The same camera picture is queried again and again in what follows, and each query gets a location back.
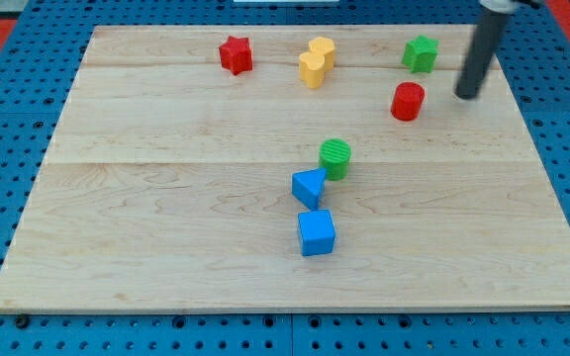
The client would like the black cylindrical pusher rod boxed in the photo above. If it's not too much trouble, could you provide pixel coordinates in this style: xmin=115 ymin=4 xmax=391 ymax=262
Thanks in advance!
xmin=454 ymin=6 xmax=510 ymax=100

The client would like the green cylinder block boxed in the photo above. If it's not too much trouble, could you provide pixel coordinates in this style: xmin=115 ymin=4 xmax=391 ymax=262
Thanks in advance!
xmin=319 ymin=138 xmax=351 ymax=181

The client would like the green star block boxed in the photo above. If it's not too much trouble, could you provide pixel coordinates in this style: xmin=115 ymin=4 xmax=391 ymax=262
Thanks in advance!
xmin=401 ymin=35 xmax=439 ymax=73

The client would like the red cylinder block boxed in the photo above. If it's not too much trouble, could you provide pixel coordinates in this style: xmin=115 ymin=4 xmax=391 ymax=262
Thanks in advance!
xmin=390 ymin=82 xmax=426 ymax=122

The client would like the yellow hexagon block rear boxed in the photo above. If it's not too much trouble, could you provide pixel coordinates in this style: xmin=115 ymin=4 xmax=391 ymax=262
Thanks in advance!
xmin=309 ymin=37 xmax=335 ymax=71

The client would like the yellow heart block front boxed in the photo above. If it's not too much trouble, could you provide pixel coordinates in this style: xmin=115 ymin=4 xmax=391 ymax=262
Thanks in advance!
xmin=299 ymin=51 xmax=326 ymax=89

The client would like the blue triangle block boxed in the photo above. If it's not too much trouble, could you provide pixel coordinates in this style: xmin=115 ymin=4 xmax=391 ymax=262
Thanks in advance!
xmin=291 ymin=168 xmax=327 ymax=211

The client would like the red star block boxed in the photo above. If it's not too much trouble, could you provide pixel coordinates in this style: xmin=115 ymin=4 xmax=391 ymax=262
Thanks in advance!
xmin=219 ymin=36 xmax=253 ymax=75

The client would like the blue cube block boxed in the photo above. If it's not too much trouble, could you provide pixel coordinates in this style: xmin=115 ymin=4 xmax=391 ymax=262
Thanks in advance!
xmin=298 ymin=210 xmax=335 ymax=256

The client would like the light wooden board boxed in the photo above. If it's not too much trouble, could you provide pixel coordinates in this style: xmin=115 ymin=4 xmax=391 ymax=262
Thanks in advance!
xmin=0 ymin=25 xmax=570 ymax=314

